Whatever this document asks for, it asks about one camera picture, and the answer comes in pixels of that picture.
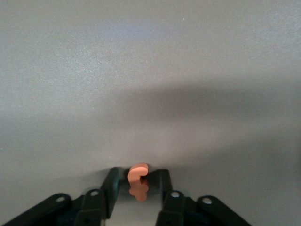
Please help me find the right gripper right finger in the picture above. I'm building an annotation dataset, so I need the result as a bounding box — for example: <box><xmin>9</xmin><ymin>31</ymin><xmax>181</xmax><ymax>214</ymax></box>
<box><xmin>156</xmin><ymin>169</ymin><xmax>189</xmax><ymax>226</ymax></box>

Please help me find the orange foam letter t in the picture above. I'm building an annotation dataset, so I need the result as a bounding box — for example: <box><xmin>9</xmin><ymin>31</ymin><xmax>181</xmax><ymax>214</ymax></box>
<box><xmin>127</xmin><ymin>162</ymin><xmax>149</xmax><ymax>202</ymax></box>

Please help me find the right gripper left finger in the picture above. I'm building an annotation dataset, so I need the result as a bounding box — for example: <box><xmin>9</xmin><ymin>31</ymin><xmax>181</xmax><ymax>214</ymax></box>
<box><xmin>75</xmin><ymin>166</ymin><xmax>123</xmax><ymax>226</ymax></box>

